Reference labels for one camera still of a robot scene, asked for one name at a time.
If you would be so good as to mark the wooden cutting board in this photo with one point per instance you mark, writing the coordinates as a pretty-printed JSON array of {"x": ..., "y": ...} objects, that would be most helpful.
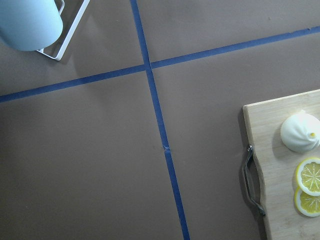
[{"x": 276, "y": 164}]

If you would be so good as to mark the metal cup rack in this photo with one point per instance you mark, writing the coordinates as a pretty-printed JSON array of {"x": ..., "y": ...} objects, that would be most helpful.
[{"x": 71, "y": 12}]

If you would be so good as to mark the lemon slice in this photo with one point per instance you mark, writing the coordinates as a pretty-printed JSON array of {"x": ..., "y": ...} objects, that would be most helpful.
[
  {"x": 306, "y": 204},
  {"x": 307, "y": 176}
]

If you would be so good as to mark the blue cup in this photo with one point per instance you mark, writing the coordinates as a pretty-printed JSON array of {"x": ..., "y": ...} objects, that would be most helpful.
[{"x": 29, "y": 25}]

